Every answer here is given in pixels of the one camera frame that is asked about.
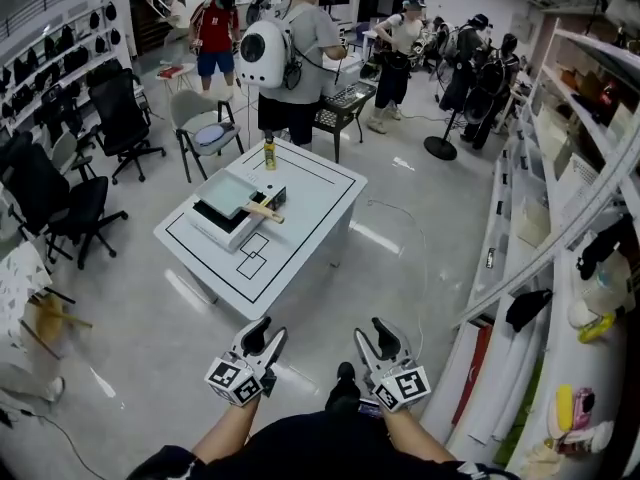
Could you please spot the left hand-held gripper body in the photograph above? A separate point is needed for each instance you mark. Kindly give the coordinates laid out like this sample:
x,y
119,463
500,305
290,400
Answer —
x,y
235,380

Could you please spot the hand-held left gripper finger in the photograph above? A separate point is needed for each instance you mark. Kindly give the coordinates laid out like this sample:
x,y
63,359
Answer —
x,y
252,335
274,348

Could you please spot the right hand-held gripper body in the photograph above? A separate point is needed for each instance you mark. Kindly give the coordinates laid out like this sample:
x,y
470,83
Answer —
x,y
402,388

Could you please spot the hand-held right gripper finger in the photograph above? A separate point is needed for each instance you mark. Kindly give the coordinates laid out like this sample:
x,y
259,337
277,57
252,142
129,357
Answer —
x,y
366,350
392,340

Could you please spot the white portable stove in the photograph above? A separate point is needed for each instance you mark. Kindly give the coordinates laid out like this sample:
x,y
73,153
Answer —
x,y
235,230

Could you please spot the square grey frying pan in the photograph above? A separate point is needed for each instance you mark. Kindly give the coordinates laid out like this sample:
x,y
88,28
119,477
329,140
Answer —
x,y
227,193

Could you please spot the person's right forearm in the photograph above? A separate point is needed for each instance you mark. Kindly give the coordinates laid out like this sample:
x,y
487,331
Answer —
x,y
412,438

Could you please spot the person's left forearm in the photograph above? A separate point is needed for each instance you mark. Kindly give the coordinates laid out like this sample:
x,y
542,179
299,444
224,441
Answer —
x,y
227,430

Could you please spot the person's black shoe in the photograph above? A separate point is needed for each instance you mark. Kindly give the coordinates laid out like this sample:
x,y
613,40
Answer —
x,y
344,383

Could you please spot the person's black shirt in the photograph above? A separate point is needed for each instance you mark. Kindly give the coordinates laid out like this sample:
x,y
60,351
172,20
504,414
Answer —
x,y
325,450

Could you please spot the white table with black lines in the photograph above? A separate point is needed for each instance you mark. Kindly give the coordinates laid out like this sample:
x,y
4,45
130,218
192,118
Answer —
x,y
305,208

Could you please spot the black cap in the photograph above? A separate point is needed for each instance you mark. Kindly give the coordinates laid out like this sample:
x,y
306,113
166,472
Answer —
x,y
527,308

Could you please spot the yellow bottle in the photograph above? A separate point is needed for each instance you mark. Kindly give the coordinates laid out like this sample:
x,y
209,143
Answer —
x,y
270,155

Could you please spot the pink toy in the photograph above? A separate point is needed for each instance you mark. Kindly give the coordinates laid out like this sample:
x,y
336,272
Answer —
x,y
582,408

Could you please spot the wooden stool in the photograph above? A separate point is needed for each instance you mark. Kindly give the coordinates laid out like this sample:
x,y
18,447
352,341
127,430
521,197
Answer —
x,y
50,318

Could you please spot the yellow toy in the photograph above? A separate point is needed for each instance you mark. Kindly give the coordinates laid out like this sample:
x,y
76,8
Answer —
x,y
596,329

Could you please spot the round pale blue cushion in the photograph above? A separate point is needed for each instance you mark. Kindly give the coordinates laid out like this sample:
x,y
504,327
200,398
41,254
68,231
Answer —
x,y
210,134

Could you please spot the black standing fan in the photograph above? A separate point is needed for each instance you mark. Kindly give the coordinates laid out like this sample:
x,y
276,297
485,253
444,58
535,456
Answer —
x,y
442,140

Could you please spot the white shelving unit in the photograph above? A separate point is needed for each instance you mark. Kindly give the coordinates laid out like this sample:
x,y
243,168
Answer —
x,y
550,193

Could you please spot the black cloth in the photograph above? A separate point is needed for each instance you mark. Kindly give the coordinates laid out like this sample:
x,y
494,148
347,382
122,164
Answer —
x,y
602,248

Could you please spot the grey chair with black legs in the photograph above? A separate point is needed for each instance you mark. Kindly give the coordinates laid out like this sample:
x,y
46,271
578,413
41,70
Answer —
x,y
192,110

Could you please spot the black side table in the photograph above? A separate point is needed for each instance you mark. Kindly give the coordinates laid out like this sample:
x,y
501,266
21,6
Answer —
x,y
345,103

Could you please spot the black office chair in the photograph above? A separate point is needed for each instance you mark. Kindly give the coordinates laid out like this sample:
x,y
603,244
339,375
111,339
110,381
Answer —
x,y
120,113
50,193

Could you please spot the small round white table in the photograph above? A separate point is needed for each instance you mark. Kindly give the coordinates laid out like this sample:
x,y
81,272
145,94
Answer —
x,y
174,73

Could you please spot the white dome backpack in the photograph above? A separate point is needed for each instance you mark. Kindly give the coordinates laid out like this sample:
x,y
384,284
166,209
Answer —
x,y
262,53

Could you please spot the staircase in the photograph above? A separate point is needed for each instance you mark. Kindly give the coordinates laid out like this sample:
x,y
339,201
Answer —
x,y
147,13

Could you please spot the white wall shelf with bags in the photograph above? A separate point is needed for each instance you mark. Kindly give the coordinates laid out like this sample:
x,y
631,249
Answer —
x,y
55,63

